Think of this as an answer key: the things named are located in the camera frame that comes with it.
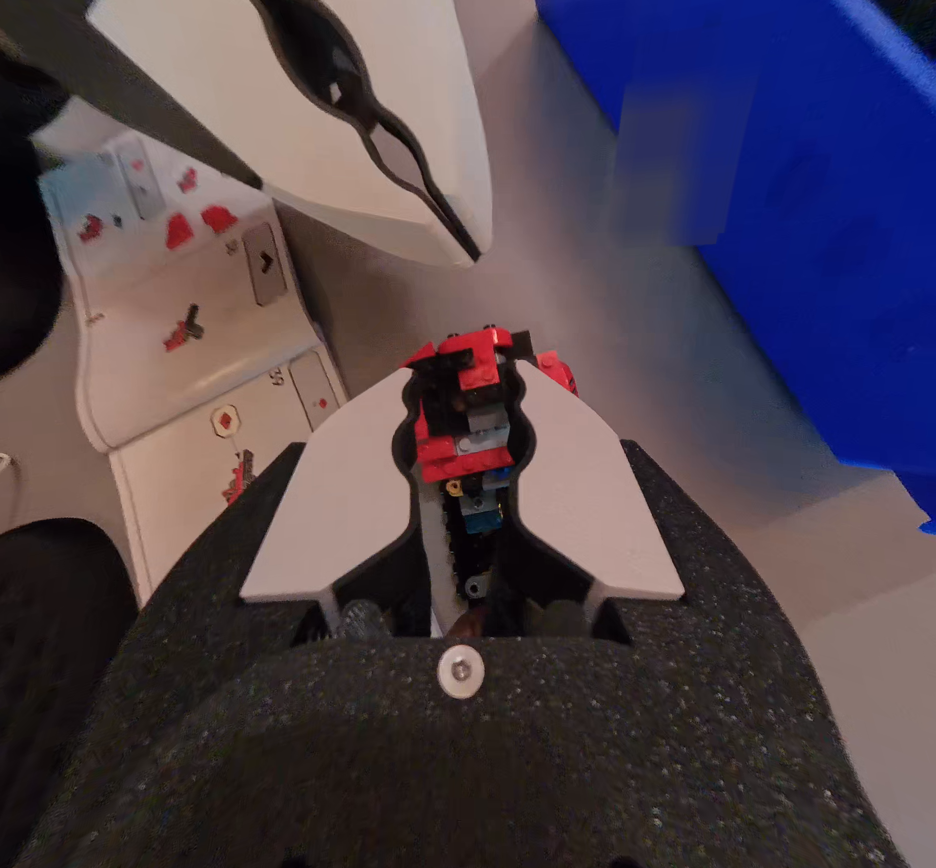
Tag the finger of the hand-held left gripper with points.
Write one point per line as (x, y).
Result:
(417, 42)
(219, 78)

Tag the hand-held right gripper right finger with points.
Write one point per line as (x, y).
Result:
(592, 510)

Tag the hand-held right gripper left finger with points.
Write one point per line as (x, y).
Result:
(344, 502)

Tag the red and black lego car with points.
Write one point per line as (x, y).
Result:
(468, 437)

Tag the lego instruction booklet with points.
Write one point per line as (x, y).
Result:
(183, 283)

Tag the blue storage bin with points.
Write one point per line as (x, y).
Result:
(804, 225)

